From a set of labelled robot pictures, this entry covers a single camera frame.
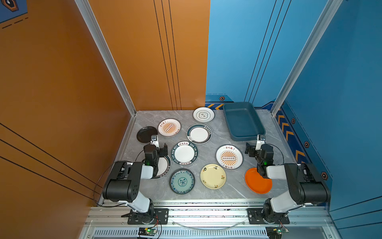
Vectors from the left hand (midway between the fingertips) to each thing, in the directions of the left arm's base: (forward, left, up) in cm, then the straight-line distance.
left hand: (158, 141), depth 95 cm
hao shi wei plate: (-5, -17, -6) cm, 19 cm away
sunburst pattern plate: (+16, -4, -5) cm, 17 cm away
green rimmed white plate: (+11, -27, -6) cm, 29 cm away
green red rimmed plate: (-14, -5, -6) cm, 16 cm away
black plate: (+11, +14, -7) cm, 19 cm away
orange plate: (-24, -59, -4) cm, 63 cm away
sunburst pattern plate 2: (-7, -46, -5) cm, 47 cm away
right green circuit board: (-46, -63, -7) cm, 79 cm away
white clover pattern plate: (+30, -30, -6) cm, 43 cm away
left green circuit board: (-46, -3, -7) cm, 47 cm away
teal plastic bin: (+24, -62, -7) cm, 66 cm away
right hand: (0, -62, 0) cm, 62 cm away
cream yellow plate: (-20, -35, -5) cm, 40 cm away
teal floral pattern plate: (-23, -17, -6) cm, 29 cm away
